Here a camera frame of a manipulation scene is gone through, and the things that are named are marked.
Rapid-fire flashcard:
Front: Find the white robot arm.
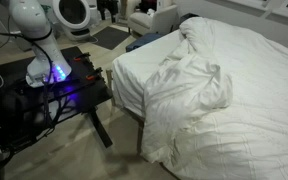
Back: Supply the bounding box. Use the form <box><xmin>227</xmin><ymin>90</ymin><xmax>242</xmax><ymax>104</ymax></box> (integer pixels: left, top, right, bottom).
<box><xmin>1</xmin><ymin>0</ymin><xmax>72</xmax><ymax>88</ymax></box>

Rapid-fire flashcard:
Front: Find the dark floor mat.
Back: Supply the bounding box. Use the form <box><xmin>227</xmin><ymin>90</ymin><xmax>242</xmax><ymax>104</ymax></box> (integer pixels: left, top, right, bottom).
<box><xmin>94</xmin><ymin>27</ymin><xmax>129</xmax><ymax>50</ymax></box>

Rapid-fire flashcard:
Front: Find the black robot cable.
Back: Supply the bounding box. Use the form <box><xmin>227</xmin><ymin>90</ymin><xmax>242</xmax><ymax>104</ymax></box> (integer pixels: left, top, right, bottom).
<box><xmin>0</xmin><ymin>0</ymin><xmax>57</xmax><ymax>134</ymax></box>

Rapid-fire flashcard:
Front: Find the wooden bed frame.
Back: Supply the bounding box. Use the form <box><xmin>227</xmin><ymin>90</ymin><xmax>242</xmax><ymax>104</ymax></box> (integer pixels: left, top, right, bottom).
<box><xmin>105</xmin><ymin>69</ymin><xmax>144</xmax><ymax>152</ymax></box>

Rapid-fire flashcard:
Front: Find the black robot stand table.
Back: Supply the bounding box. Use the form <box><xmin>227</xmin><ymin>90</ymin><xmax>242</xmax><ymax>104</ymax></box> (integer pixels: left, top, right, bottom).
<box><xmin>0</xmin><ymin>47</ymin><xmax>112</xmax><ymax>168</ymax></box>

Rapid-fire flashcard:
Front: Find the orange black clamp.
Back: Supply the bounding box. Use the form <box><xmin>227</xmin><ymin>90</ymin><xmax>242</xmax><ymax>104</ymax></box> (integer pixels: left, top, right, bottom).
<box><xmin>86</xmin><ymin>67</ymin><xmax>102</xmax><ymax>81</ymax></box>
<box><xmin>73</xmin><ymin>52</ymin><xmax>91</xmax><ymax>61</ymax></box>

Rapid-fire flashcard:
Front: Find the white duvet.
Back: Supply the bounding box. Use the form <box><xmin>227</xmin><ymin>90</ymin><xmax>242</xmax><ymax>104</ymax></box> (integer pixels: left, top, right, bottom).
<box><xmin>141</xmin><ymin>17</ymin><xmax>288</xmax><ymax>180</ymax></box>

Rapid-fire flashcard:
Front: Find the beige armchair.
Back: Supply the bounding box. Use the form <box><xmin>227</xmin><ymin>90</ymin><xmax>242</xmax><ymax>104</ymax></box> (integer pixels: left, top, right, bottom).
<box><xmin>127</xmin><ymin>5</ymin><xmax>177</xmax><ymax>35</ymax></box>

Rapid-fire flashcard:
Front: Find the white fitted bed sheet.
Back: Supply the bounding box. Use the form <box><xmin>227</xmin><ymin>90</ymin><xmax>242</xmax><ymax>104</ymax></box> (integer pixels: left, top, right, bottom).
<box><xmin>112</xmin><ymin>30</ymin><xmax>184</xmax><ymax>117</ymax></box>

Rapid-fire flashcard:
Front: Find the white round appliance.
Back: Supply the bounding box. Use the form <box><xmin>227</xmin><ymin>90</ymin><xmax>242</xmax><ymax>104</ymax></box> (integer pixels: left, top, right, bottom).
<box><xmin>52</xmin><ymin>0</ymin><xmax>91</xmax><ymax>41</ymax></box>

